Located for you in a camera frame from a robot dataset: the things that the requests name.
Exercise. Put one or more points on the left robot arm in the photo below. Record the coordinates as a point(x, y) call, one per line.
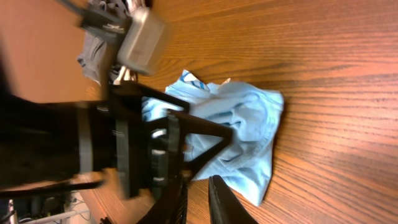
point(44, 145)

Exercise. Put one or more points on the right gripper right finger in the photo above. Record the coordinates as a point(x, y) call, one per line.
point(224, 206)

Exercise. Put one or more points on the light blue printed t-shirt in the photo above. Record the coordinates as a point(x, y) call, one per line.
point(254, 116)

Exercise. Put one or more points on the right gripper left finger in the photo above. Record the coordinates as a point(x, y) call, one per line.
point(171, 202)

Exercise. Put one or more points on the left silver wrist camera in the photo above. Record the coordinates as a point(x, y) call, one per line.
point(144, 42)

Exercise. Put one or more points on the grey folded trousers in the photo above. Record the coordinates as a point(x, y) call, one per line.
point(93, 46)

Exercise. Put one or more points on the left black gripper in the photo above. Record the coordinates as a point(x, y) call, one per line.
point(132, 136)

